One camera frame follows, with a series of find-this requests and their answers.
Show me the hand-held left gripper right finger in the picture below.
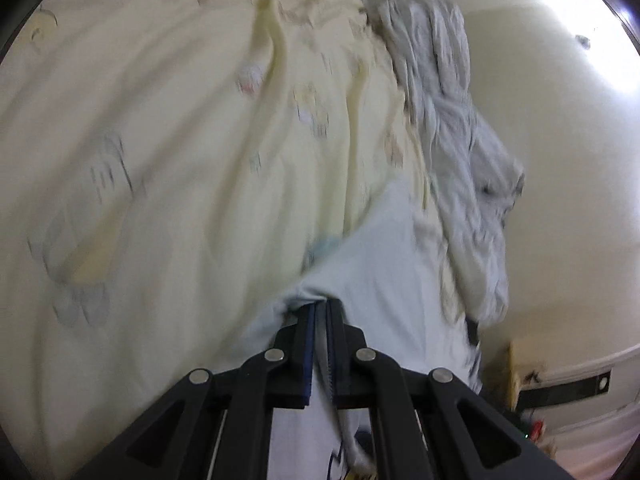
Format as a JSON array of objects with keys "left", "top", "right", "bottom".
[{"left": 326, "top": 299, "right": 576, "bottom": 480}]

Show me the grey white crumpled duvet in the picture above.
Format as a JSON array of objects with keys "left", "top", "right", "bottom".
[{"left": 345, "top": 0, "right": 526, "bottom": 326}]

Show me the cream bear print blanket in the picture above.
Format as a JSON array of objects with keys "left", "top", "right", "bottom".
[{"left": 0, "top": 0, "right": 451, "bottom": 480}]

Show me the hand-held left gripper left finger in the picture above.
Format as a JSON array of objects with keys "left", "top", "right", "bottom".
[{"left": 75, "top": 302, "right": 318, "bottom": 480}]

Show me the white cartoon print T-shirt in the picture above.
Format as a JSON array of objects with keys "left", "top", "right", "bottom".
[{"left": 235, "top": 172, "right": 486, "bottom": 480}]

